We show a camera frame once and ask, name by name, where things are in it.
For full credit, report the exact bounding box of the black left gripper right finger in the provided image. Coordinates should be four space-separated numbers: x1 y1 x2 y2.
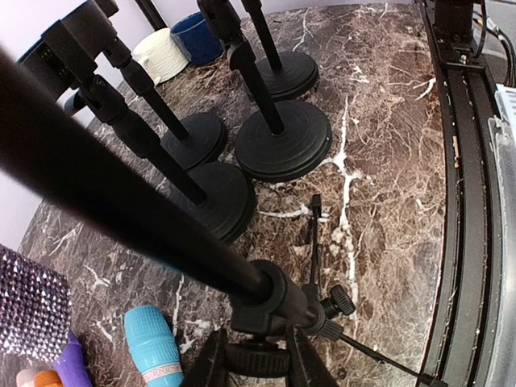
285 327 338 387

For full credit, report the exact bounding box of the cream ceramic mug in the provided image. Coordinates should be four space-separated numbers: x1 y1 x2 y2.
132 28 189 85

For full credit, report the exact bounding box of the pink microphone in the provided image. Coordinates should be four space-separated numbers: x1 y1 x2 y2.
15 368 38 387

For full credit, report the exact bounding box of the black tripod microphone stand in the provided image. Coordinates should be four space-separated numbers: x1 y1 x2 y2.
0 44 443 387

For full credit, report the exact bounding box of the dark blue ceramic mug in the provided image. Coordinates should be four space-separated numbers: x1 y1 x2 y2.
170 12 224 66

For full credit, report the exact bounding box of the orange microphone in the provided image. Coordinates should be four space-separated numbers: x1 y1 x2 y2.
33 370 63 387

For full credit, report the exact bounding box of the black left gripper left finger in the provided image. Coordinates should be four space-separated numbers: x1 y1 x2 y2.
183 328 228 387

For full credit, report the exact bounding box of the black round-base stand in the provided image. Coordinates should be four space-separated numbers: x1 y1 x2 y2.
198 1 332 182
18 1 256 243
90 0 229 170
242 0 319 102

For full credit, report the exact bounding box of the purple microphone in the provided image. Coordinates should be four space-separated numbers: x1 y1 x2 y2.
52 331 93 387

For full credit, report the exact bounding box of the light blue microphone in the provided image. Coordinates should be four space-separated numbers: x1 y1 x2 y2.
124 305 184 387

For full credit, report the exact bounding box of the glitter silver microphone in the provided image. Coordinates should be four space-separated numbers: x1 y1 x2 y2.
1 246 72 363

